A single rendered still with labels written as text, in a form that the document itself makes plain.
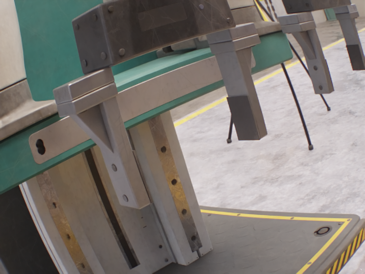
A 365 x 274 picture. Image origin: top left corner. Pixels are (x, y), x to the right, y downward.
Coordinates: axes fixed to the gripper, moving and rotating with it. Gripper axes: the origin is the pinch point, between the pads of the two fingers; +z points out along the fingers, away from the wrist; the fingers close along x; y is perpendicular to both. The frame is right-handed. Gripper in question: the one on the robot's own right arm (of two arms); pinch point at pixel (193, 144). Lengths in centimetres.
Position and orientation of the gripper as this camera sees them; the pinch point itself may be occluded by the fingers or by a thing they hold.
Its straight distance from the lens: 39.5
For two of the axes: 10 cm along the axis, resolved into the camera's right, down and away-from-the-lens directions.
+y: -6.5, 0.2, 7.6
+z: 2.8, 9.3, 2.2
